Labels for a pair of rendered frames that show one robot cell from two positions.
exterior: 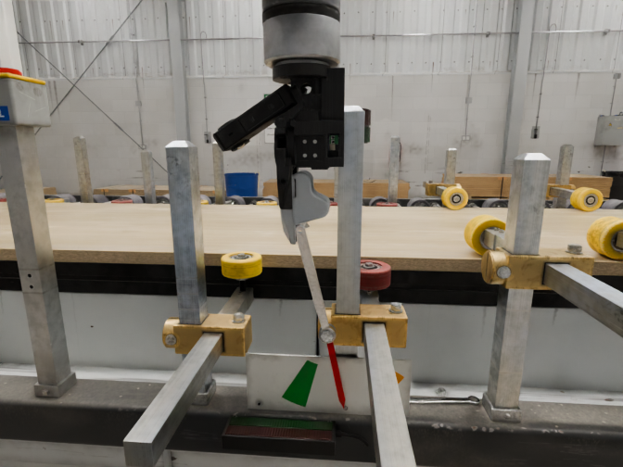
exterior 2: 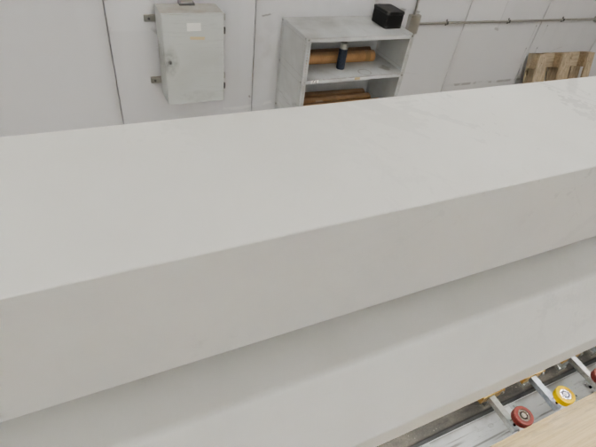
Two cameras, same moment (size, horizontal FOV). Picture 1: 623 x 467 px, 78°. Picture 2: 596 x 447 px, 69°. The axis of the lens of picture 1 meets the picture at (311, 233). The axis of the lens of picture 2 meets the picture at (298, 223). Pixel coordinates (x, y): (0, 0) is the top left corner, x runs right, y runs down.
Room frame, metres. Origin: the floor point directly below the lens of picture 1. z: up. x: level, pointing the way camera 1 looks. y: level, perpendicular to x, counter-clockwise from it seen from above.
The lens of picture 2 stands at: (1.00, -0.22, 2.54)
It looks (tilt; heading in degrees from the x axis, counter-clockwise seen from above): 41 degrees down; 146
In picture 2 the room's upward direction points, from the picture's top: 9 degrees clockwise
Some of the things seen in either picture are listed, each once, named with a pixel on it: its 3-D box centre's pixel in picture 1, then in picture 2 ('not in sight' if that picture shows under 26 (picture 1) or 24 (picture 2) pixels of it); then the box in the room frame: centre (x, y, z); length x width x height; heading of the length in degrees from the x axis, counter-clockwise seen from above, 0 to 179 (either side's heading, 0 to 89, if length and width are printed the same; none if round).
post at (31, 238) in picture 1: (35, 268); not in sight; (0.61, 0.45, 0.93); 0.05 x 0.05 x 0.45; 85
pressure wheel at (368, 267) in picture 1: (368, 292); not in sight; (0.68, -0.11, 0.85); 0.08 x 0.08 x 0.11
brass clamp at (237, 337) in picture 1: (208, 334); not in sight; (0.59, 0.17, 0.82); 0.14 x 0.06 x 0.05; 85
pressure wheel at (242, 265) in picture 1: (242, 281); not in sight; (0.74, 0.14, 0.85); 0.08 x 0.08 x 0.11
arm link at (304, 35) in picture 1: (302, 49); not in sight; (0.49, 0.01, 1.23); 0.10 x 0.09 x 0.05; 175
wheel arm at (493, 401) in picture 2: not in sight; (480, 385); (0.63, 1.15, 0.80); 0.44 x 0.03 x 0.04; 175
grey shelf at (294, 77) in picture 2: not in sight; (332, 120); (-1.73, 1.83, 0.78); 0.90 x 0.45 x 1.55; 85
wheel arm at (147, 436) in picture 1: (210, 347); not in sight; (0.55, 0.16, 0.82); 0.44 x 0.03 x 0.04; 175
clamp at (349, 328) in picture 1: (361, 323); not in sight; (0.57, -0.08, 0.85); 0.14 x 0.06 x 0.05; 85
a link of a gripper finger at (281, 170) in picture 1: (286, 171); not in sight; (0.47, 0.03, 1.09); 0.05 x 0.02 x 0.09; 175
